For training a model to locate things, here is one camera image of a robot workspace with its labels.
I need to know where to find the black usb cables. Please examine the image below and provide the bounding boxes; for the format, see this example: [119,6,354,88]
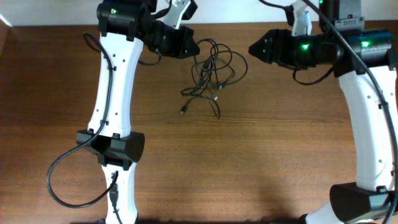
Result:
[178,37,249,120]

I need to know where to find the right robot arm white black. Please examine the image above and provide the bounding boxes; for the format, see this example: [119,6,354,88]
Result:
[249,0,397,223]

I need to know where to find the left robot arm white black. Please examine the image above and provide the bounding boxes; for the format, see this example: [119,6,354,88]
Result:
[76,0,200,223]

